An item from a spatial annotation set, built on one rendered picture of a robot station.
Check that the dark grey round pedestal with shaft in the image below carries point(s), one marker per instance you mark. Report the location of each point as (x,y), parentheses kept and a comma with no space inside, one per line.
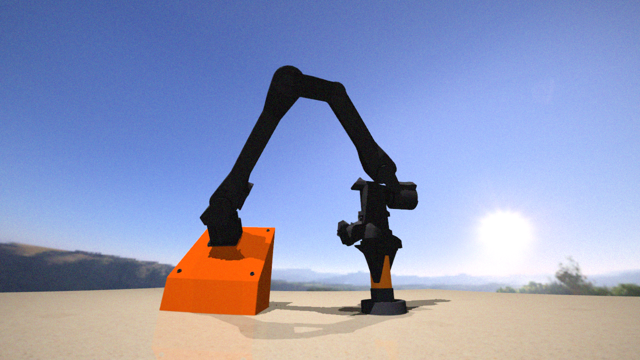
(382,303)

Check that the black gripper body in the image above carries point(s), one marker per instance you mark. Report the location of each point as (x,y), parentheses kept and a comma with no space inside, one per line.
(374,227)

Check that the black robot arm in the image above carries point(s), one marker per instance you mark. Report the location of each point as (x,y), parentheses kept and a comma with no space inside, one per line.
(288,83)

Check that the orange cylinder with hole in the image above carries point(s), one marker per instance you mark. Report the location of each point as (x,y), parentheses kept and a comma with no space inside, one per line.
(386,280)

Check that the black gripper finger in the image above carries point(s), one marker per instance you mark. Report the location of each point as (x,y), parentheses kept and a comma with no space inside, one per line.
(374,254)
(391,252)

